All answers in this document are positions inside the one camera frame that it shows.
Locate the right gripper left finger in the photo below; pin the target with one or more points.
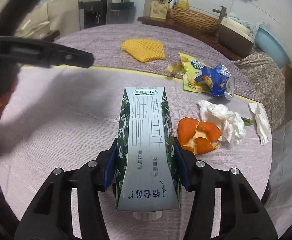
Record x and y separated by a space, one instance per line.
49 214

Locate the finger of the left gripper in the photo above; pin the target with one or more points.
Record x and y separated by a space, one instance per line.
42 53

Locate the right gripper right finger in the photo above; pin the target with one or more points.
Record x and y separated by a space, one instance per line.
243 215

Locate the orange peel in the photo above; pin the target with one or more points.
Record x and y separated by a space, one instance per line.
198 137

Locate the white tissue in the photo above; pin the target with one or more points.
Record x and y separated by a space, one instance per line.
262 123
230 123

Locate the yellow foam fruit net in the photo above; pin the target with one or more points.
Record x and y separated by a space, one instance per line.
144 50

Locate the green white milk carton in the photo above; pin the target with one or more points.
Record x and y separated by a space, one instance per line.
146 176

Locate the blue snack wrapper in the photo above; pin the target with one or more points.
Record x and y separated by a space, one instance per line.
219 80

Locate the white cloth cover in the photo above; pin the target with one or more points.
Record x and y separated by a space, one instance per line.
279 204

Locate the folded white tissue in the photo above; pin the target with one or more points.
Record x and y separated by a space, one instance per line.
262 123

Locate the green vegetable scrap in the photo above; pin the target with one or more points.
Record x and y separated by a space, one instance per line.
247 122

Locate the utensil holder box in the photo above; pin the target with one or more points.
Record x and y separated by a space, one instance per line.
159 10

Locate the yellow snack packet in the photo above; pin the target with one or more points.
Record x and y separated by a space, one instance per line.
192 74

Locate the yellow soap bottle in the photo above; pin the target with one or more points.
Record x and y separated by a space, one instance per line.
183 4

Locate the woven basket sink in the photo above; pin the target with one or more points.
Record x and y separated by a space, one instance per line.
197 20

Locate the wooden counter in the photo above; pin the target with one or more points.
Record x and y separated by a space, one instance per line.
211 40

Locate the brown white rice cooker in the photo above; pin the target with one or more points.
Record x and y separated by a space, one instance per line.
235 37

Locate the light blue basin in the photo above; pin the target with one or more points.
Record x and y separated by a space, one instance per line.
270 45

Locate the brass faucet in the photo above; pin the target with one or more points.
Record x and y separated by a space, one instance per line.
222 12

